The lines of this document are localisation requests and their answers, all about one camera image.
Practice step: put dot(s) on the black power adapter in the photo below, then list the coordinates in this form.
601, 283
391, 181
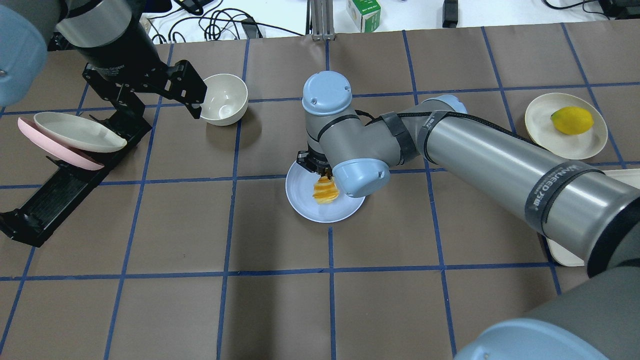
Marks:
450, 14

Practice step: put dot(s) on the black dish rack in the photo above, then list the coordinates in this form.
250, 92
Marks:
35, 222

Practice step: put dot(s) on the white rectangular tray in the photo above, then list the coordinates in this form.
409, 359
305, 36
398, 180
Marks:
595, 216

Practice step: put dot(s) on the yellow bread roll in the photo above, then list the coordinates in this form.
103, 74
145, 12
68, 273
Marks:
325, 191

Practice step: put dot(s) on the aluminium frame post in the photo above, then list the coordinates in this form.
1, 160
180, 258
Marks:
320, 20

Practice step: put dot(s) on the pink plate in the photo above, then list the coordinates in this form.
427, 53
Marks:
28, 128

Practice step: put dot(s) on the cream bowl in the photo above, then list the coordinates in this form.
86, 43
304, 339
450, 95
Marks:
226, 99

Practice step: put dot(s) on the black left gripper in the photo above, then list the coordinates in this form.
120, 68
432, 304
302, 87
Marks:
129, 61

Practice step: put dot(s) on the yellow lemon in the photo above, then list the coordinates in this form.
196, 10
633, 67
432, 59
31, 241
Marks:
572, 120

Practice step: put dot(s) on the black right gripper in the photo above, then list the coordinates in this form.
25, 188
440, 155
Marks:
317, 164

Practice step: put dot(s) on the blue round plate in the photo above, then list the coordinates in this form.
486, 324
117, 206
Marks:
299, 187

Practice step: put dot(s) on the cream plate in rack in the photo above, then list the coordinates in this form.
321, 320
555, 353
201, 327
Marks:
78, 132

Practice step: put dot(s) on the cream round plate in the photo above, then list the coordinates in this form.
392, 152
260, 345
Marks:
540, 129

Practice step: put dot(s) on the green white carton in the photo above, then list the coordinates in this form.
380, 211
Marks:
365, 14

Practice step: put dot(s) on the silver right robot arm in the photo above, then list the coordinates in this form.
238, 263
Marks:
495, 185

